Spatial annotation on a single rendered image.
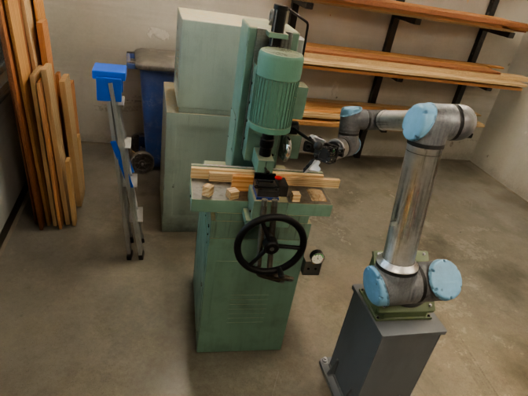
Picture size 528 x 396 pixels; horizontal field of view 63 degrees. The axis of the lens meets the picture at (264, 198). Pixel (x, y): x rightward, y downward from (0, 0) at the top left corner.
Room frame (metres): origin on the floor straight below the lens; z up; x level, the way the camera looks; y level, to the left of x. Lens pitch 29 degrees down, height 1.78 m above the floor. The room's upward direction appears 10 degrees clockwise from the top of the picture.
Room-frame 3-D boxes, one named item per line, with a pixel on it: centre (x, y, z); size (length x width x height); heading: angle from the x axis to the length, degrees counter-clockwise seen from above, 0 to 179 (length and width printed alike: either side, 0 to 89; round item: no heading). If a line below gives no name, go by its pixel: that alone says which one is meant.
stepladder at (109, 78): (2.19, 0.84, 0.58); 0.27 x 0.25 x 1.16; 108
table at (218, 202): (1.60, 0.01, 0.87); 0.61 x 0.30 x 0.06; 105
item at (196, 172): (1.72, 0.04, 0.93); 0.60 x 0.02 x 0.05; 105
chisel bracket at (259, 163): (1.72, 0.03, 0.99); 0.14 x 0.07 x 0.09; 15
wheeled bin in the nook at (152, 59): (3.50, 0.95, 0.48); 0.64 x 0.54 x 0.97; 110
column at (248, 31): (1.98, 0.11, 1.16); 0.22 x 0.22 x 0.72; 15
